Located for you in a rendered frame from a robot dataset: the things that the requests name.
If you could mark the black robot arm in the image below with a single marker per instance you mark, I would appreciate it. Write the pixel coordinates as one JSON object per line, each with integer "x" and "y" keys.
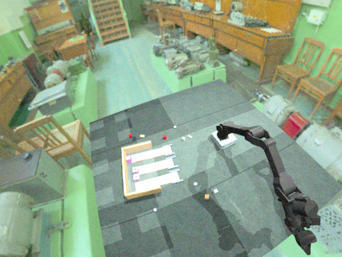
{"x": 283, "y": 183}

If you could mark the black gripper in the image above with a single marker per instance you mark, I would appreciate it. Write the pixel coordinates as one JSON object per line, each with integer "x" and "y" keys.
{"x": 304, "y": 238}

